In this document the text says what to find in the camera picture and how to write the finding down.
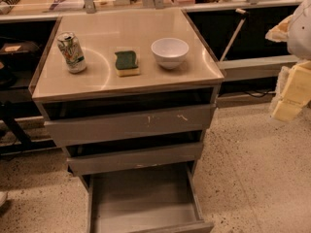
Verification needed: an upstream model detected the grey bottom drawer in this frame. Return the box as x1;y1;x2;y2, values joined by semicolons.
86;163;214;233

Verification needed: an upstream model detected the grey drawer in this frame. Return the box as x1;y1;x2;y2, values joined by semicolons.
67;142;203;176
45;105;216;147
86;163;214;233

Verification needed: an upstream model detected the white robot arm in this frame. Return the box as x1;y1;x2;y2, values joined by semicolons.
265;0;311;122

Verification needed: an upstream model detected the grey middle drawer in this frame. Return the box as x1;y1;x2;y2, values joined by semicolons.
67;142;203;176

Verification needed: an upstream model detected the grey drawer cabinet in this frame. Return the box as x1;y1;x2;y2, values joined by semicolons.
28;7;225;180

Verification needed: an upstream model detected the grey top drawer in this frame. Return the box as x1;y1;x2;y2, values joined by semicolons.
45;105;216;147

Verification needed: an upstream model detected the white bowl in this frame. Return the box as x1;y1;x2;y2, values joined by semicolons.
151;38;190;70

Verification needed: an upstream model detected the green yellow sponge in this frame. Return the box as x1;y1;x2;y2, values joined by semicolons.
115;50;140;77

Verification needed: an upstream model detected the printed soda can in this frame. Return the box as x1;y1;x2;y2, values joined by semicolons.
56;32;86;74

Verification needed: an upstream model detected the black bag on shelf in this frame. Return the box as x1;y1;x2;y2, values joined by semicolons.
0;41;41;71

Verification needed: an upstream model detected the white sneaker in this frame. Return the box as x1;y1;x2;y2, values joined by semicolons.
0;191;8;207

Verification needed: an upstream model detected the black cable on floor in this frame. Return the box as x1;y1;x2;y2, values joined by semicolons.
243;88;276;99

